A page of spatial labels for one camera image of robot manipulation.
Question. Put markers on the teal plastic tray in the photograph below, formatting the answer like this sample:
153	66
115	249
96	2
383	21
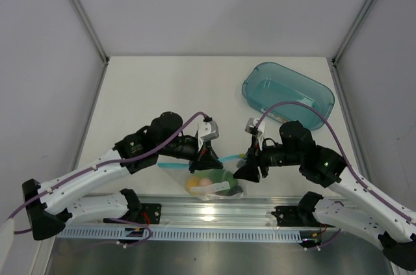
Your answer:
270	83

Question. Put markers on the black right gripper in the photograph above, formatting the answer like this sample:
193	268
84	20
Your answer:
249	170

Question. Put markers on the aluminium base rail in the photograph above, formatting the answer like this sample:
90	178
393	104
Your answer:
214	210

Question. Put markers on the green toy bell pepper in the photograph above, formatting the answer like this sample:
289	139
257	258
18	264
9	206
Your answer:
228	176

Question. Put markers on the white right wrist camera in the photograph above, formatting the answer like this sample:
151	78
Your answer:
257	130

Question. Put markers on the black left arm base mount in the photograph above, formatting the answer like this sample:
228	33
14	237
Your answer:
142	213

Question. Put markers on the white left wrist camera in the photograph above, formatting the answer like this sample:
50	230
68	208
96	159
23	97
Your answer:
207	131

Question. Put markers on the white slotted cable duct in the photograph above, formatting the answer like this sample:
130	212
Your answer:
182	234

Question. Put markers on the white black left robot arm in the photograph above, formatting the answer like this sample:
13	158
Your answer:
57	203

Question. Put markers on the clear zip bag teal zipper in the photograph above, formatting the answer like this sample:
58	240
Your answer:
180	173

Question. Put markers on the yellow toy lemon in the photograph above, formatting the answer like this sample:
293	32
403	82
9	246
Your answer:
192	181

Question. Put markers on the pink toy egg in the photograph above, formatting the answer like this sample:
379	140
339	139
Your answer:
205	182

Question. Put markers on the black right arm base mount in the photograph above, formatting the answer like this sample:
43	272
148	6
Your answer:
295	213

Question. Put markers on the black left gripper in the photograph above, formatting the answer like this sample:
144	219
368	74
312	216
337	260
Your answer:
207	159

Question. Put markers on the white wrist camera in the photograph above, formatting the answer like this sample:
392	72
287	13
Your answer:
207	131
257	130

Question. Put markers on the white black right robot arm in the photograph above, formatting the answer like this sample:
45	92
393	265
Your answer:
381	220

